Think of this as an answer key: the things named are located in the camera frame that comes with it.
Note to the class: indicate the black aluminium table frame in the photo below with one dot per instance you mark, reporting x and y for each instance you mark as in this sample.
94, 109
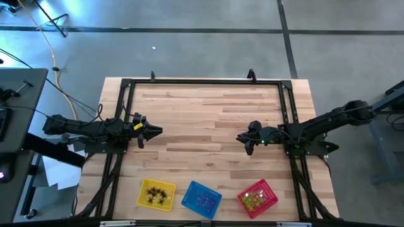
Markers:
236, 82

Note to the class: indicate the black desk support beam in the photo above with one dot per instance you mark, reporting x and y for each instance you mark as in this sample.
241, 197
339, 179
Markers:
57, 151

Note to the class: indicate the black keyboard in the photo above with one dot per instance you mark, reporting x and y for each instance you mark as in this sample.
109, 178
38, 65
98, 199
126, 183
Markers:
3, 124

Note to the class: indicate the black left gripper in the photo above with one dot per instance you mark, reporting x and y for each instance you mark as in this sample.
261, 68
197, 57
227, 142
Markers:
137, 134

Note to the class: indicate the white paper sheet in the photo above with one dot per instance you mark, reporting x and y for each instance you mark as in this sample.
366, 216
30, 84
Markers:
60, 176

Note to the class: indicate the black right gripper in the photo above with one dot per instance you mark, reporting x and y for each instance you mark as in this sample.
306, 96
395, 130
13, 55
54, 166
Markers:
266, 137

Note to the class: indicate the black caster wheel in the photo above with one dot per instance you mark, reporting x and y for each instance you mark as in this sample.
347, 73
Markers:
30, 214

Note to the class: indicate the blue plastic basket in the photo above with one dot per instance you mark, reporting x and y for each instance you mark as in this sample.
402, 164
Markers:
189, 193

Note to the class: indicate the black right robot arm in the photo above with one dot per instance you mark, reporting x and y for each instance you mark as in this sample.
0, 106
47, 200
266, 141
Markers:
331, 118

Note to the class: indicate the light grey padded armrest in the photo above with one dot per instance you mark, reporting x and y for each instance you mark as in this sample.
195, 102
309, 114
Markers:
117, 223
293, 224

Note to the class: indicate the blue grey metal table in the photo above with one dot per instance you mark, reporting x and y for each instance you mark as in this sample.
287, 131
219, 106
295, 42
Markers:
383, 138

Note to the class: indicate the black frame bracket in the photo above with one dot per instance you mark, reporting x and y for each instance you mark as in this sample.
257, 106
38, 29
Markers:
251, 74
153, 75

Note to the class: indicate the dark grey desk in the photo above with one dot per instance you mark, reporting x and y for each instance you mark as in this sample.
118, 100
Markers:
28, 94

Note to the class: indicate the black bar clamp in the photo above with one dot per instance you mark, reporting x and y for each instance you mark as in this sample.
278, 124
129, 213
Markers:
65, 138

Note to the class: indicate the black tripod stand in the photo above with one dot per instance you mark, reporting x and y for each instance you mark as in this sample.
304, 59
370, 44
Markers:
52, 20

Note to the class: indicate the yellow plastic basket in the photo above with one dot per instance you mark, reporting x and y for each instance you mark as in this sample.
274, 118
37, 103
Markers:
143, 203

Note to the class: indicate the black computer mouse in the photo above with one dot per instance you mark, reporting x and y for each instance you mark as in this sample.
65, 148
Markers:
4, 171

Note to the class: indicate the grey table-level camera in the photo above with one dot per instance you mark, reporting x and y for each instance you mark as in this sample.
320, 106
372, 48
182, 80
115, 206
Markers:
205, 224

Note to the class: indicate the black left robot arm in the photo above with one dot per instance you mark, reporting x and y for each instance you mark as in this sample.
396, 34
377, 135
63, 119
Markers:
79, 126

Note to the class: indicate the red plastic basket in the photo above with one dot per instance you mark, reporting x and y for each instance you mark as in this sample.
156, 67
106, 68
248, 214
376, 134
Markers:
270, 198

